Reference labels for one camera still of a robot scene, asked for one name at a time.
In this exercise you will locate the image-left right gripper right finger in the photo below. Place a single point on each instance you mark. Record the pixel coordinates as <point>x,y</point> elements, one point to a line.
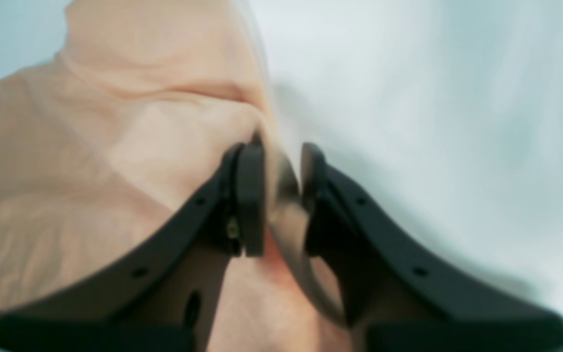
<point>396,295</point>

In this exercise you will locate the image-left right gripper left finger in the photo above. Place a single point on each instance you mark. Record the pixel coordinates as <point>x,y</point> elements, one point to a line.
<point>162,296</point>

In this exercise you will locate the peach T-shirt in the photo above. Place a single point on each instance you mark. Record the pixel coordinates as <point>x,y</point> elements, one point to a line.
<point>100,146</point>

